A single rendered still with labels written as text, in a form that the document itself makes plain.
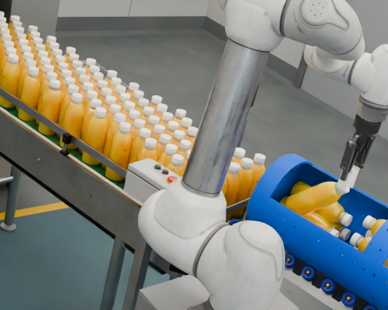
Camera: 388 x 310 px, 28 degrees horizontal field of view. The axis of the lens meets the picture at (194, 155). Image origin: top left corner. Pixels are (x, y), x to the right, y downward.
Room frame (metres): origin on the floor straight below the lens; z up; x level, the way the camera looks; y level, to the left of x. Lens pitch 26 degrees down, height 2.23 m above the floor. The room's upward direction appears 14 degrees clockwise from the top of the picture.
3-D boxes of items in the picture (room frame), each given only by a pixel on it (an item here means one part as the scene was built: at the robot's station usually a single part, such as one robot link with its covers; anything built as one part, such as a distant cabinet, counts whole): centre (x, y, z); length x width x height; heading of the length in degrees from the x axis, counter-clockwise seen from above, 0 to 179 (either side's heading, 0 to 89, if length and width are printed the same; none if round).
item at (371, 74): (2.09, -0.45, 1.63); 0.13 x 0.11 x 0.16; 61
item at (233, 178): (2.35, -0.14, 1.00); 0.07 x 0.07 x 0.19
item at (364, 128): (2.09, -0.46, 1.44); 0.08 x 0.07 x 0.09; 144
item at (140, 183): (2.18, 0.09, 1.05); 0.20 x 0.10 x 0.10; 55
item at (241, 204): (2.34, -0.18, 0.96); 0.40 x 0.01 x 0.03; 145
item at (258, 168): (2.48, -0.23, 1.00); 0.07 x 0.07 x 0.19
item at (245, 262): (1.57, -0.19, 1.23); 0.18 x 0.16 x 0.22; 61
